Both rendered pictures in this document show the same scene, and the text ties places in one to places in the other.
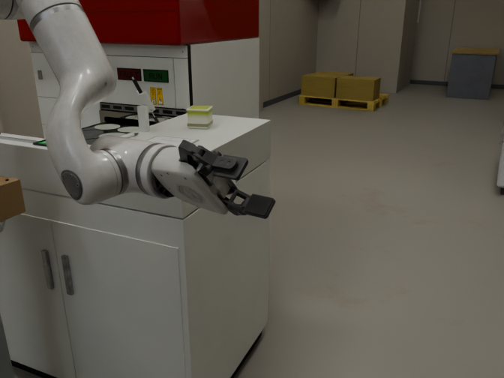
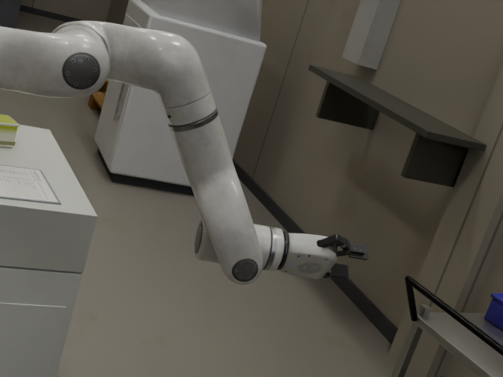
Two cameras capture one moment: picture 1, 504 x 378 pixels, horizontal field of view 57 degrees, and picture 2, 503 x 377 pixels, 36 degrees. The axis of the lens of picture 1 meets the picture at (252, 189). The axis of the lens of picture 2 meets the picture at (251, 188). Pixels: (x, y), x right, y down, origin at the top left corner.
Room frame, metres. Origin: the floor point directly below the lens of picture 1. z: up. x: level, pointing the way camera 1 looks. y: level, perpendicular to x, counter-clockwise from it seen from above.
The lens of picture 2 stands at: (-0.10, 1.30, 1.61)
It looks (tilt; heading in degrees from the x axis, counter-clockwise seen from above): 16 degrees down; 307
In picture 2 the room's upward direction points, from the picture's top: 17 degrees clockwise
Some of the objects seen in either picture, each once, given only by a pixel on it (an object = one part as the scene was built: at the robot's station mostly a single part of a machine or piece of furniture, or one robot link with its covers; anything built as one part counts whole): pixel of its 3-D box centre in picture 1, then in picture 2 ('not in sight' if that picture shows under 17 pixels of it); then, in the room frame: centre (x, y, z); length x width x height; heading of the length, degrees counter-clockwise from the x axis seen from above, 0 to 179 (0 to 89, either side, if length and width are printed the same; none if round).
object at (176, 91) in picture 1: (108, 91); not in sight; (2.02, 0.61, 1.02); 0.81 x 0.03 x 0.40; 66
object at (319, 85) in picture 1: (344, 89); not in sight; (7.54, -1.47, 0.22); 1.24 x 0.85 x 0.45; 62
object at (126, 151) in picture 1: (127, 164); (231, 243); (0.73, 0.20, 1.09); 0.13 x 0.09 x 0.08; 53
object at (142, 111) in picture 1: (145, 110); not in sight; (1.54, 0.35, 1.03); 0.06 x 0.04 x 0.13; 156
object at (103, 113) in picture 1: (142, 124); not in sight; (1.93, 0.46, 0.89); 0.44 x 0.02 x 0.10; 66
